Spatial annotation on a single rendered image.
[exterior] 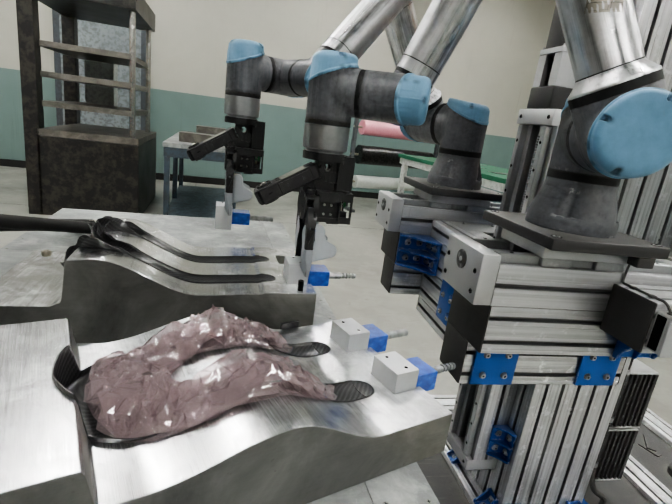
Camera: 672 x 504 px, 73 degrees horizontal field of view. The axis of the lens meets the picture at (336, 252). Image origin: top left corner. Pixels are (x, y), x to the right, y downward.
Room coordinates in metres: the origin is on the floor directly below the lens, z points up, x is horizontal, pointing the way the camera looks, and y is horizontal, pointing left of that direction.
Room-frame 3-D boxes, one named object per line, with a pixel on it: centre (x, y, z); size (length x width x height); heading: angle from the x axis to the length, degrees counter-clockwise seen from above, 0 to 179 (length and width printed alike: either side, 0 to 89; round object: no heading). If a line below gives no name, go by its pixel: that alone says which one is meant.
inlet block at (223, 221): (1.02, 0.22, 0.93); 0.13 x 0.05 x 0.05; 106
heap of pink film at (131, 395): (0.45, 0.12, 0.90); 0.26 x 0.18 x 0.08; 123
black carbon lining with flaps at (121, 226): (0.75, 0.28, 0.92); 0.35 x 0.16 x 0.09; 106
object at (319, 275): (0.78, 0.02, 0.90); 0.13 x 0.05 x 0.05; 106
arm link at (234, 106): (1.02, 0.24, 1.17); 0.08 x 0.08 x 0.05
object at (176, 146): (5.15, 1.62, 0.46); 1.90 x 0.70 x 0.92; 16
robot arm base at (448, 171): (1.30, -0.31, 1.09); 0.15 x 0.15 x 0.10
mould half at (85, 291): (0.76, 0.30, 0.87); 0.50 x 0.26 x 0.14; 106
